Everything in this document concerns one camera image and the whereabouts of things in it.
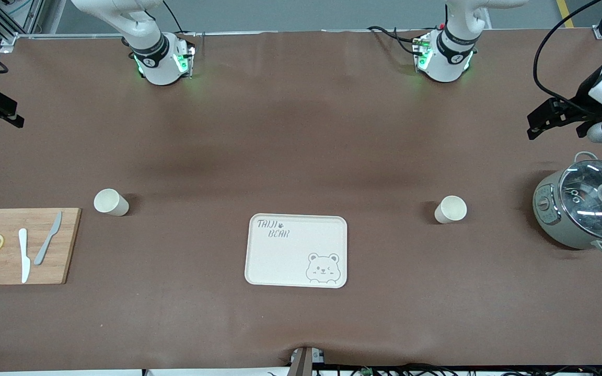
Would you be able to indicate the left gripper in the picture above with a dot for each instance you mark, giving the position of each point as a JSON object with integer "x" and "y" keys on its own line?
{"x": 582, "y": 102}

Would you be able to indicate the white plastic cup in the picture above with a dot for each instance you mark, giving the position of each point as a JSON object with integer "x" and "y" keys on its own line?
{"x": 450, "y": 211}
{"x": 115, "y": 206}

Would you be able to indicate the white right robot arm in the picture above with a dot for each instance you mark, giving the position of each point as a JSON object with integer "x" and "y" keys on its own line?
{"x": 154, "y": 62}

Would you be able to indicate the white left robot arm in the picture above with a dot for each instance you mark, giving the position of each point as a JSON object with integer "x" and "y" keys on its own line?
{"x": 452, "y": 47}

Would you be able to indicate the grey electric cooking pot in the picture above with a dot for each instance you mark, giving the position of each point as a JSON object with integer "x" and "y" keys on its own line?
{"x": 552, "y": 219}

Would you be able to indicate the grey plastic knife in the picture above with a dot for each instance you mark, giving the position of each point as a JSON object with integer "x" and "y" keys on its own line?
{"x": 45, "y": 250}

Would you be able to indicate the white plastic knife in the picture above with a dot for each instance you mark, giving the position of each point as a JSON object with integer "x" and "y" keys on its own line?
{"x": 24, "y": 261}

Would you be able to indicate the bamboo cutting board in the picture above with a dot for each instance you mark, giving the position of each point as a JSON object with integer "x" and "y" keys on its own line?
{"x": 66, "y": 261}

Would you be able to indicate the brown table cover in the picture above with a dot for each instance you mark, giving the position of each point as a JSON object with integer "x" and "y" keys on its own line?
{"x": 332, "y": 130}

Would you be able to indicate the cream bear print tray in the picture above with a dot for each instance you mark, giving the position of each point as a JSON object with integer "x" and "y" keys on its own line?
{"x": 290, "y": 261}

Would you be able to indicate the aluminium frame rail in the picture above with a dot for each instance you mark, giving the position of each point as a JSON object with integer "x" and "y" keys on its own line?
{"x": 7, "y": 42}

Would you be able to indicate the metal corner bracket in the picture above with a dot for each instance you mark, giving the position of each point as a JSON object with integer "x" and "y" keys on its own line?
{"x": 601, "y": 32}

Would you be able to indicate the metal table edge bracket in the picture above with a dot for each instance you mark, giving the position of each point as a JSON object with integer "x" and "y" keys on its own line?
{"x": 303, "y": 363}

